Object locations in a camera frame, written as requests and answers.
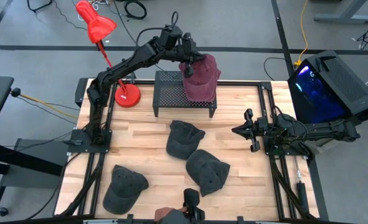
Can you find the grey desk base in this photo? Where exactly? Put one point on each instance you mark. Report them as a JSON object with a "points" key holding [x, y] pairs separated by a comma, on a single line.
{"points": [[342, 18]]}

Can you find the dark grey baseball cap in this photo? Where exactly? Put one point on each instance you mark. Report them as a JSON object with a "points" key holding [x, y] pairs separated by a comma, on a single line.
{"points": [[124, 189], [207, 172], [183, 140]]}

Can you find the person's hand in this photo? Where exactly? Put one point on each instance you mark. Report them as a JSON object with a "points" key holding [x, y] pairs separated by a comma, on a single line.
{"points": [[163, 213]]}

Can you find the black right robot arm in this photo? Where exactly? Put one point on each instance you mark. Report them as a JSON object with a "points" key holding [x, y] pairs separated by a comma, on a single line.
{"points": [[320, 130]]}

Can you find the black perforated metal shelf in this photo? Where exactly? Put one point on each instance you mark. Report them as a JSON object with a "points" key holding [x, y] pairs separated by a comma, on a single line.
{"points": [[168, 91]]}

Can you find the red desk lamp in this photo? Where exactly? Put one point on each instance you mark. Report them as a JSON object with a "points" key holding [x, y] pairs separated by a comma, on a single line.
{"points": [[127, 96]]}

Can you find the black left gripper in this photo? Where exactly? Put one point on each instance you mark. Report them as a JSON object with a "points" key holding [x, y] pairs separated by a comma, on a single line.
{"points": [[188, 53]]}

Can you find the black caster wheel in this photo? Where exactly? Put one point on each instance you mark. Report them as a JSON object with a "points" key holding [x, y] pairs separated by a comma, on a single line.
{"points": [[2, 211]]}

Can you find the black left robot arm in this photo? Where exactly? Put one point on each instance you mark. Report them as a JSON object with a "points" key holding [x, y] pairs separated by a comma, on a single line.
{"points": [[124, 65]]}

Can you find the black strut cylinder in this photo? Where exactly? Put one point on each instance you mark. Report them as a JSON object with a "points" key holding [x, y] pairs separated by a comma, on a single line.
{"points": [[303, 196]]}

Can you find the black computer tower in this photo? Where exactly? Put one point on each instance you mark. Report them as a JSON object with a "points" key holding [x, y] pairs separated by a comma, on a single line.
{"points": [[342, 81]]}

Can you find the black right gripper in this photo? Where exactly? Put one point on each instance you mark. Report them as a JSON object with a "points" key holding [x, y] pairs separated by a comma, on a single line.
{"points": [[255, 129]]}

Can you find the black metal table frame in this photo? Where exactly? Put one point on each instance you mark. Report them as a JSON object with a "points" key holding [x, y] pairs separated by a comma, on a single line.
{"points": [[263, 99]]}

